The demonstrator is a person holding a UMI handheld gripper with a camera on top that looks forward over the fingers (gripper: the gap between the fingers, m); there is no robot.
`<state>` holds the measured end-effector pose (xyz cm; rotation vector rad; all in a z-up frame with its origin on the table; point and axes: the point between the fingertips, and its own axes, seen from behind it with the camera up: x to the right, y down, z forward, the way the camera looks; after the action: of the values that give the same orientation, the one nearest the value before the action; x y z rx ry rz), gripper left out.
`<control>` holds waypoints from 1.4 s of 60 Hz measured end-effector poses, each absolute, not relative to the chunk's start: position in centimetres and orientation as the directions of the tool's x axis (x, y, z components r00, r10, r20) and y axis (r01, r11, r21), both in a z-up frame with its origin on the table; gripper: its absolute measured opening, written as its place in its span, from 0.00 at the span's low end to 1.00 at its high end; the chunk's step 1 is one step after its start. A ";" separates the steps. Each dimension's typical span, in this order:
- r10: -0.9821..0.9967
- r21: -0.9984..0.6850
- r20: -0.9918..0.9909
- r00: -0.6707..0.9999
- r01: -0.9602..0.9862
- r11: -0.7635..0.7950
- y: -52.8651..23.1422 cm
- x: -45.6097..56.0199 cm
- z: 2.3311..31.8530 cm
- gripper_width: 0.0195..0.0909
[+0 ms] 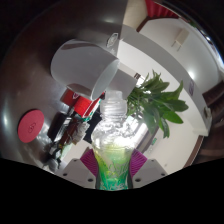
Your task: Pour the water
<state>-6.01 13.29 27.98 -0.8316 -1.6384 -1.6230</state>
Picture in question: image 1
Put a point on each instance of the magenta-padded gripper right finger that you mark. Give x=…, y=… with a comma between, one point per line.
x=150, y=171

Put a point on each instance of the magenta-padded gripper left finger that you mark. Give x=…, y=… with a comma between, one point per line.
x=75, y=172

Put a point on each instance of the clear green-labelled drink bottle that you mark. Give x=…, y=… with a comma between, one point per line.
x=113, y=156

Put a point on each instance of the green exit sign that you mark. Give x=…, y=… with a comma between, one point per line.
x=154, y=141

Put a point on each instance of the black power adapter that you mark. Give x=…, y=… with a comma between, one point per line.
x=58, y=125

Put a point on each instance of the flat round red coaster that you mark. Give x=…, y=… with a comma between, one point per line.
x=30, y=126

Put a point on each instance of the bushy plant in white pot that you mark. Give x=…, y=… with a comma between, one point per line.
x=160, y=103

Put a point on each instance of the red box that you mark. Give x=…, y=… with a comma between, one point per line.
x=80, y=103

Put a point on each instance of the red carpeted staircase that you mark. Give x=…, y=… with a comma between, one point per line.
x=160, y=8

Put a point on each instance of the white wall radiator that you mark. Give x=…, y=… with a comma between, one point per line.
x=180, y=38

